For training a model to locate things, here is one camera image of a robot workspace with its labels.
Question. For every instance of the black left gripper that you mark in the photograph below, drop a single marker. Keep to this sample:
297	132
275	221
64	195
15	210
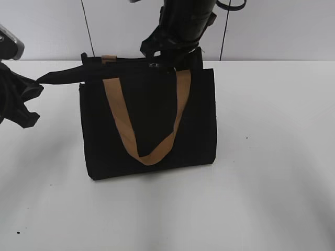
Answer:
16	90

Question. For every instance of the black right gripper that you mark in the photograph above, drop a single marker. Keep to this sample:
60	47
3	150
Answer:
182	24

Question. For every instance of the metal zipper pull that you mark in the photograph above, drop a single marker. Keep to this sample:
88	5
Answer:
154	65

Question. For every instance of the black canvas tote bag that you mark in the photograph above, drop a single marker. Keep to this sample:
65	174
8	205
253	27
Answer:
196	139

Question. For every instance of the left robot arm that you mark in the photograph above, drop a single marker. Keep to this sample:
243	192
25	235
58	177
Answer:
12	49

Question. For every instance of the tan front bag handle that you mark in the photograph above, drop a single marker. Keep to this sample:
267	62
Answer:
147	109

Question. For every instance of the tan bag handle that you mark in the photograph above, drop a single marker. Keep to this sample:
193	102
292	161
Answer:
108	59
147	109

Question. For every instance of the tan rear bag handle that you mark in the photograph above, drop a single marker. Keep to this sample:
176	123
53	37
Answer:
108	59

